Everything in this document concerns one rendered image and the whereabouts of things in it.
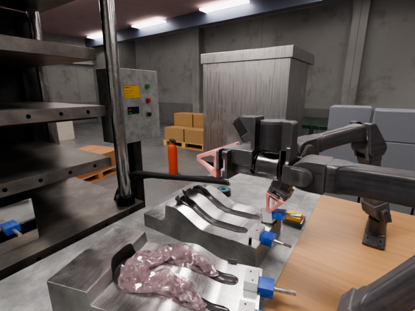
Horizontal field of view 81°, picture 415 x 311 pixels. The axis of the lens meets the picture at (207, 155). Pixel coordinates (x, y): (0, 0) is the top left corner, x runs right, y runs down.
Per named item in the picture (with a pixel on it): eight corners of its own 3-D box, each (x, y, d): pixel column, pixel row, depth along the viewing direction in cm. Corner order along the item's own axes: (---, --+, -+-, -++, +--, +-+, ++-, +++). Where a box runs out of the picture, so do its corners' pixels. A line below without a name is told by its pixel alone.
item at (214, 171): (190, 145, 58) (223, 150, 52) (209, 140, 63) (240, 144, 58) (191, 173, 59) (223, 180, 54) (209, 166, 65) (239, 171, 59)
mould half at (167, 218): (280, 234, 97) (283, 203, 94) (254, 273, 76) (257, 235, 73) (183, 203, 124) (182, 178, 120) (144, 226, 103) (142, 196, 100)
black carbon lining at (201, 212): (261, 220, 94) (262, 198, 91) (243, 241, 81) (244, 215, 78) (189, 199, 112) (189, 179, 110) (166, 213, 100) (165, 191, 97)
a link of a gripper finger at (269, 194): (257, 208, 86) (268, 186, 83) (264, 203, 92) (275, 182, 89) (273, 219, 83) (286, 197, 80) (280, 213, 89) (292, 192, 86)
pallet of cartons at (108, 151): (97, 163, 462) (95, 144, 452) (129, 170, 425) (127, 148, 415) (33, 183, 365) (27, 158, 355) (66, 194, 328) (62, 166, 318)
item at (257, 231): (293, 250, 78) (294, 235, 76) (288, 258, 74) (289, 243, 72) (254, 236, 85) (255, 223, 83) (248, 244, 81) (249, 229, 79)
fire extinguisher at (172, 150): (170, 173, 411) (168, 137, 395) (184, 174, 403) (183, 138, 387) (162, 178, 386) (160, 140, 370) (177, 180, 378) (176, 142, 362)
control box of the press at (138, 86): (170, 277, 182) (160, 70, 144) (139, 306, 158) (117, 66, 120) (149, 266, 194) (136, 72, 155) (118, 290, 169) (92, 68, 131)
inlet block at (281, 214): (303, 221, 85) (302, 206, 84) (300, 226, 81) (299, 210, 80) (267, 217, 92) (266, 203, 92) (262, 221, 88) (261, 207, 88)
